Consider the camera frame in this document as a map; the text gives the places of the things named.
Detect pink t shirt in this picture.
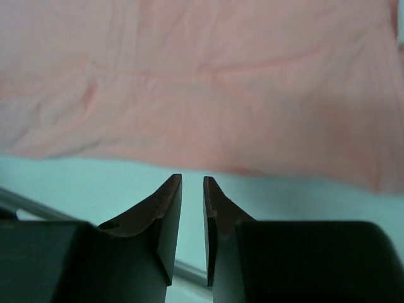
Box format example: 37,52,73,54
1,1,403,194

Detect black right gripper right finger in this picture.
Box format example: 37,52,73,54
203,177,403,302

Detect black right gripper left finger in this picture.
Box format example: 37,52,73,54
1,174,182,302

